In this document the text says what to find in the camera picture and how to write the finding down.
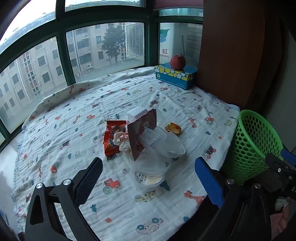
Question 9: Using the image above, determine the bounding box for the person right hand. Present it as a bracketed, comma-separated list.
[270, 197, 292, 240]

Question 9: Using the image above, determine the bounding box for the brown wooden wardrobe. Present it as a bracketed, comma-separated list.
[196, 1, 265, 108]

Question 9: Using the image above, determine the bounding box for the red apple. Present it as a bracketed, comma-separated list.
[170, 55, 186, 70]

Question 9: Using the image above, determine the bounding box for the green window frame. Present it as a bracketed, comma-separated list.
[1, 1, 203, 148]

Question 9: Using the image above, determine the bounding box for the blue yellow tissue box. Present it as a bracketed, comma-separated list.
[154, 63, 197, 90]

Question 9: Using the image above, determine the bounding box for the green plastic waste basket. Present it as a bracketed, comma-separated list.
[226, 110, 283, 185]

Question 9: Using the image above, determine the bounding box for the white round yogurt cup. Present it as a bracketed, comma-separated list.
[134, 171, 165, 187]

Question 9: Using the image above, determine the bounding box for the white styrofoam block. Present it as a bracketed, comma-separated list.
[126, 106, 148, 123]

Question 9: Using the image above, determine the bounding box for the clear plastic container lid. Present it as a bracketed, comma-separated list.
[134, 126, 186, 175]

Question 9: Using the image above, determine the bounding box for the dark red snack wrapper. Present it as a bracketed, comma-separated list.
[127, 108, 157, 161]

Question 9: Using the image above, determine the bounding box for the patterned white bed sheet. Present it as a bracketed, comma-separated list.
[11, 67, 240, 240]

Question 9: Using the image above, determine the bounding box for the orange red snack bag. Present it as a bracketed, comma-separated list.
[103, 120, 126, 157]

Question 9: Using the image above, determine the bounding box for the orange candy wrapper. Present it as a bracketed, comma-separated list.
[165, 122, 182, 135]

